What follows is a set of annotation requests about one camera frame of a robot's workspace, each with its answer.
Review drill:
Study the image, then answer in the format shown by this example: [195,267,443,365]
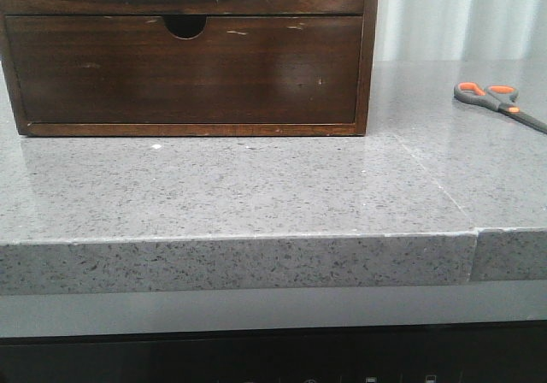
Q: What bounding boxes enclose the dark wooden drawer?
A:
[6,16,362,124]

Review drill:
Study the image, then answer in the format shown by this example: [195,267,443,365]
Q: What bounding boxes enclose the grey orange handled scissors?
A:
[454,82,546,133]

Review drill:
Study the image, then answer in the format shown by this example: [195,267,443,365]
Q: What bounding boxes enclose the dark wooden drawer cabinet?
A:
[1,0,378,136]

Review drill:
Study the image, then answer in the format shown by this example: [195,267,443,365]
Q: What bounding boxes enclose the black appliance below counter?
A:
[1,321,546,382]

